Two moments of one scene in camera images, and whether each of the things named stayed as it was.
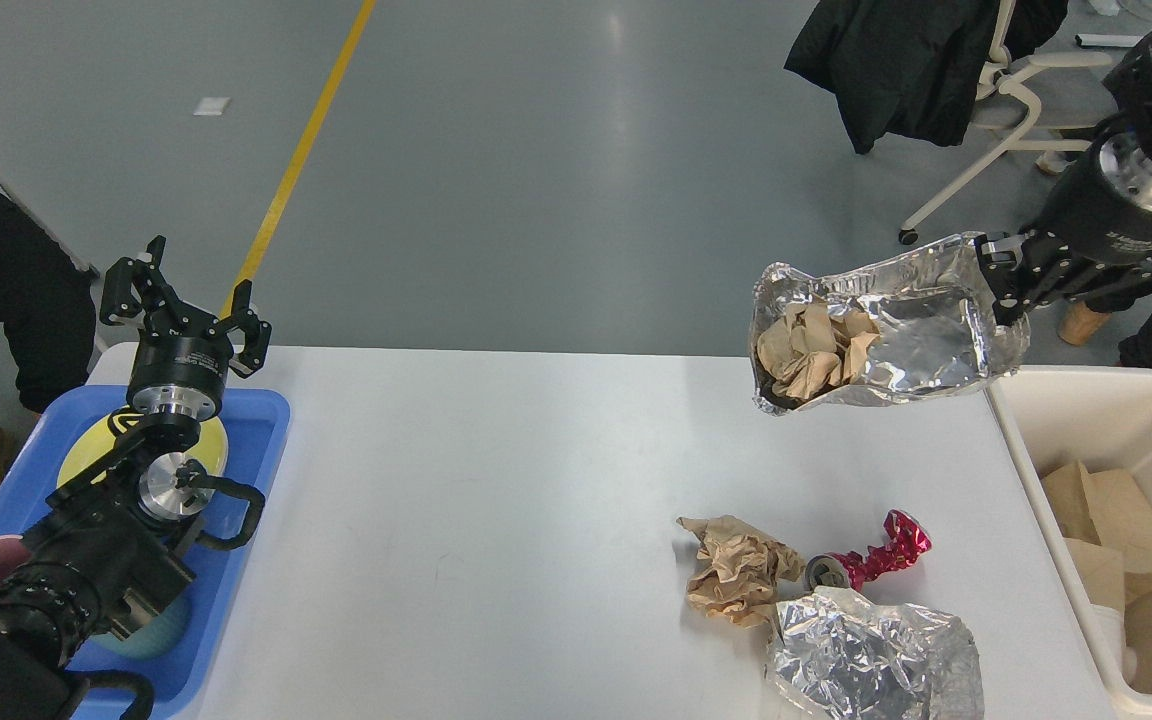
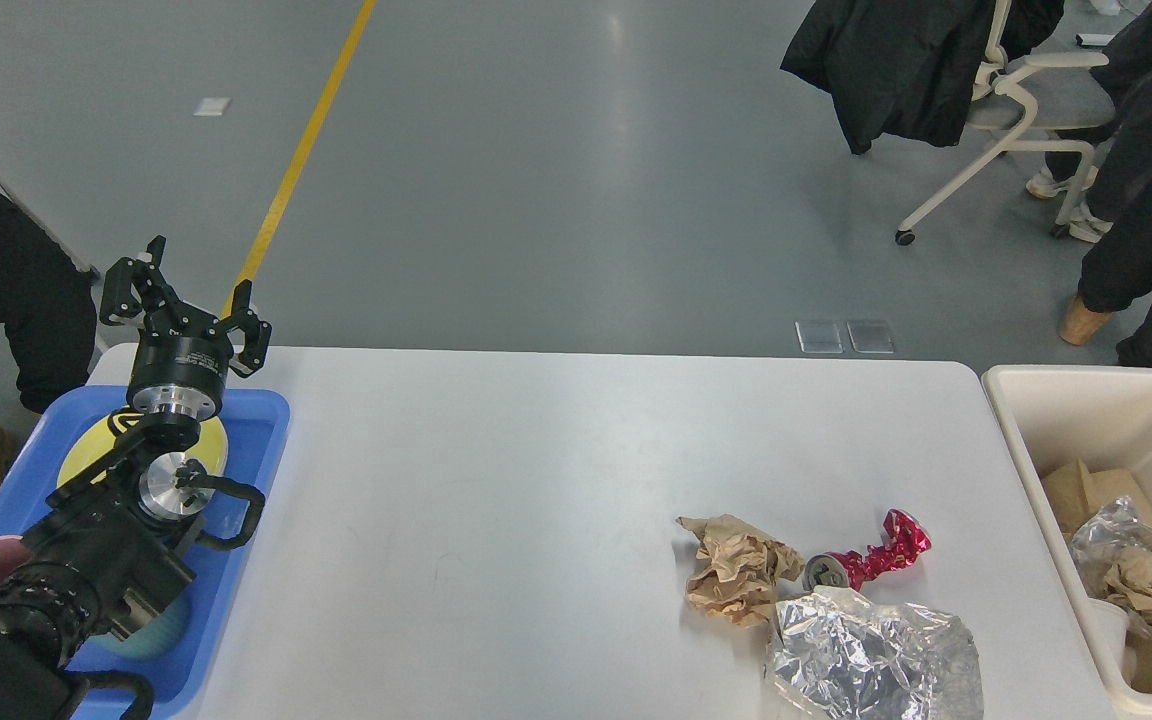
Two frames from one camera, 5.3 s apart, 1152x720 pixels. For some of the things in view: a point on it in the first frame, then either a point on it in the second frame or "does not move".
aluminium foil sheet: [938, 316] → [1119, 528]
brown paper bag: [1107, 508] does not move
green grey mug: [156, 637] does not move
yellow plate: [99, 438] does not move
